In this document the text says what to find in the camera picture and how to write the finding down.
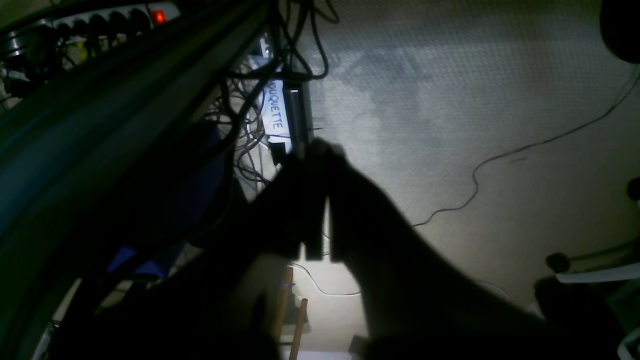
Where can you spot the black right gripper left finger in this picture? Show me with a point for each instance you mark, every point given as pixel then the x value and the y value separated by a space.
pixel 230 301

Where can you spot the white labelled box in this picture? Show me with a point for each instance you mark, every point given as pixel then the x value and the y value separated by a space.
pixel 274 115

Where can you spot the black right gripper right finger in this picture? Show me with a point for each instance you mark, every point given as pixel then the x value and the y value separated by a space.
pixel 417 305

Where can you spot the white power strip red switch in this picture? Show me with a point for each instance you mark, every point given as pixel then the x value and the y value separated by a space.
pixel 77 22

